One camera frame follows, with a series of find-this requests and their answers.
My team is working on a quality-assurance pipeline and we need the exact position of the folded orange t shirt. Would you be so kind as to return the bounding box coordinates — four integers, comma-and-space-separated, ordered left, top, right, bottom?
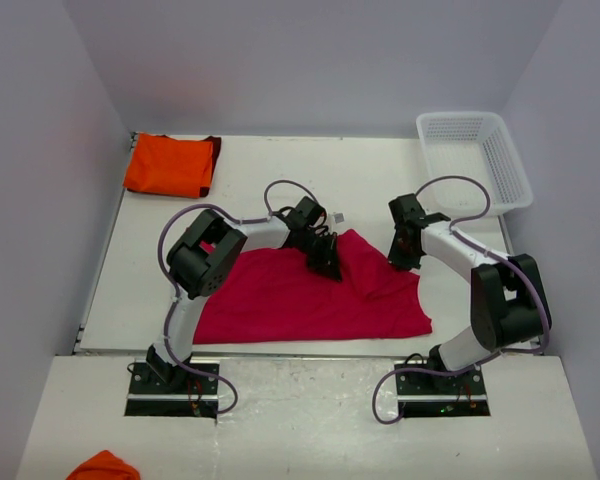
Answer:
123, 133, 222, 199

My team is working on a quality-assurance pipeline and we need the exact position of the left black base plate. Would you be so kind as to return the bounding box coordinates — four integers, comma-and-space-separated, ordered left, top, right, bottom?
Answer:
124, 362, 219, 419

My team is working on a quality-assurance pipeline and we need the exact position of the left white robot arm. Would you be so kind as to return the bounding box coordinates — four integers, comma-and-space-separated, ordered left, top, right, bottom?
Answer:
146, 196, 342, 393

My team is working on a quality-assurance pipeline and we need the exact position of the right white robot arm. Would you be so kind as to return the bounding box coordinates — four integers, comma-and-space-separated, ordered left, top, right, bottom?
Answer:
388, 194, 552, 393

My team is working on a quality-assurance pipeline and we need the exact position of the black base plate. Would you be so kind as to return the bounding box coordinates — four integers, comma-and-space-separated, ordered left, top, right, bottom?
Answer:
124, 362, 219, 419
395, 369, 491, 419

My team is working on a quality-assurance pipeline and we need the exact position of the orange cloth at bottom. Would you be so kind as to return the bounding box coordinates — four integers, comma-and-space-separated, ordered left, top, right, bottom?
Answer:
66, 450, 141, 480

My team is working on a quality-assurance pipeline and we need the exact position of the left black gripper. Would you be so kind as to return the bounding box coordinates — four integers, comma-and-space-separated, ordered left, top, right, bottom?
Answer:
297, 229, 341, 283

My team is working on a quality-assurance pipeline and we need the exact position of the white plastic basket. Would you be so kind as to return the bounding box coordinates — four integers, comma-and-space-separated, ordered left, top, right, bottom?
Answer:
416, 111, 533, 216

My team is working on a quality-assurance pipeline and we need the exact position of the pink t shirt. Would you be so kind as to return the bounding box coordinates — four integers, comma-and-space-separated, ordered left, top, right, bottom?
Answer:
193, 229, 433, 345

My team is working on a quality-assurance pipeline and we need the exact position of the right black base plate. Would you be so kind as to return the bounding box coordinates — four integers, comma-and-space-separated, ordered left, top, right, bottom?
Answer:
395, 369, 491, 419

